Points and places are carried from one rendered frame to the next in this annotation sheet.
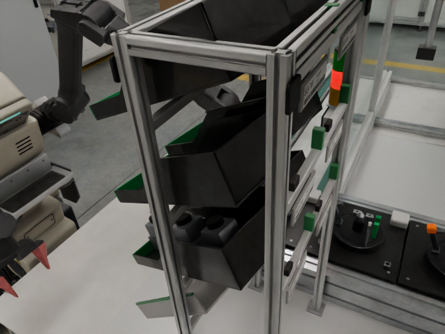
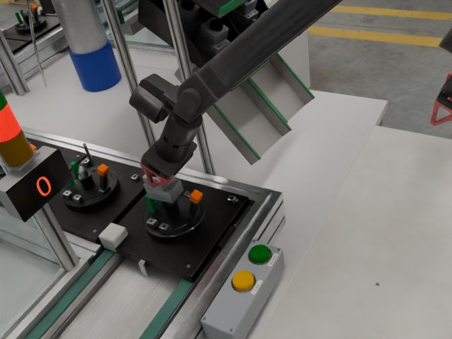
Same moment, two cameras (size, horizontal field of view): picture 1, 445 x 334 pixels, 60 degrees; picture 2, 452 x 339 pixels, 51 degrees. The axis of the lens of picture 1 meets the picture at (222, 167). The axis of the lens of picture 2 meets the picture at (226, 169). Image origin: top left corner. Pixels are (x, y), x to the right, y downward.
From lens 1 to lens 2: 162 cm
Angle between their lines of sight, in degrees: 105
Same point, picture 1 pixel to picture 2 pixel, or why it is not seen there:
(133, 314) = (340, 160)
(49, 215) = not seen: outside the picture
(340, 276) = (133, 157)
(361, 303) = not seen: hidden behind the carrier
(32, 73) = not seen: outside the picture
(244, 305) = (230, 175)
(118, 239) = (405, 234)
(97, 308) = (381, 162)
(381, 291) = (105, 150)
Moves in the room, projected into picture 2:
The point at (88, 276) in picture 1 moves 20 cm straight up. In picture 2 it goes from (414, 187) to (423, 120)
